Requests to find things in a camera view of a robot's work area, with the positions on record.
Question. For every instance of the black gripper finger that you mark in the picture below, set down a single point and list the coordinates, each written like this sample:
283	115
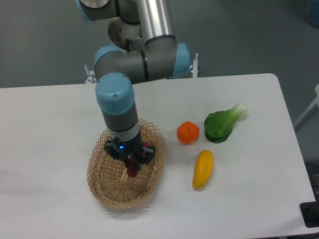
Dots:
115	151
145	155

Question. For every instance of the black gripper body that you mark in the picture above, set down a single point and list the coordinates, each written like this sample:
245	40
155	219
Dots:
131	140

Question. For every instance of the purple red sweet potato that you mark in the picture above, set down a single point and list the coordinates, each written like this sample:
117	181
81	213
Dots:
133	167

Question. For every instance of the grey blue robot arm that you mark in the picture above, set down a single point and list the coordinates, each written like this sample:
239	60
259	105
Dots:
150	52

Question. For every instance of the woven wicker oval basket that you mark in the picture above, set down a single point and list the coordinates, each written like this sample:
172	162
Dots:
108	180

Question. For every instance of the orange mandarin fruit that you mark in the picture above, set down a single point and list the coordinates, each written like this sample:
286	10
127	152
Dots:
188	132

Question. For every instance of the yellow squash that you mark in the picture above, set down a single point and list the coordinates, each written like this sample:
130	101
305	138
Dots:
203	168

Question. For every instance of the green bok choy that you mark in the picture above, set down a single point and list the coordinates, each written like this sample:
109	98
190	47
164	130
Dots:
219	125

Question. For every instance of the black device at table edge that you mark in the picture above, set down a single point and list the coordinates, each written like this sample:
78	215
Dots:
310	213

